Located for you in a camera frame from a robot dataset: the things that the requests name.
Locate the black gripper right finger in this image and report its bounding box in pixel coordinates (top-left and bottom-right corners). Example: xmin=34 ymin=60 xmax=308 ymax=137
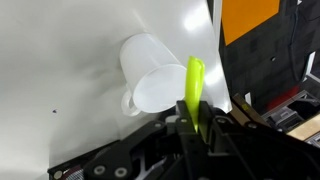
xmin=198 ymin=101 xmax=320 ymax=180

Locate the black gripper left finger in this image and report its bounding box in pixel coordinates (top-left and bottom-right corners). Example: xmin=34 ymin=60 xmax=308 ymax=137
xmin=82 ymin=99 xmax=208 ymax=180

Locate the yellow sharpie marker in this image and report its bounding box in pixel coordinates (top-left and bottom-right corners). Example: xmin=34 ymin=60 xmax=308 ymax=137
xmin=184 ymin=55 xmax=206 ymax=134

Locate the brown cardboard flap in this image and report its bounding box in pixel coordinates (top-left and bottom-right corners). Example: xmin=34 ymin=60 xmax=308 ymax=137
xmin=229 ymin=92 xmax=268 ymax=128

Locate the black storage crate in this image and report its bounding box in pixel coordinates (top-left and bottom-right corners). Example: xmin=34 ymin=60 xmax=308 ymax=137
xmin=262 ymin=89 xmax=320 ymax=132

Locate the light wooden board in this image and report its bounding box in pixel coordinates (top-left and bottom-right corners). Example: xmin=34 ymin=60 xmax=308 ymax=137
xmin=285 ymin=112 xmax=320 ymax=142

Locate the orange floor mat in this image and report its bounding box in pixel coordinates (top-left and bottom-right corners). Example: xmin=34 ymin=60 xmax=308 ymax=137
xmin=221 ymin=0 xmax=281 ymax=47

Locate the white plastic cup with handle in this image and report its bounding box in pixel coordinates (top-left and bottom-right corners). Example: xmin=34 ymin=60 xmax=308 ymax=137
xmin=118 ymin=32 xmax=189 ymax=118

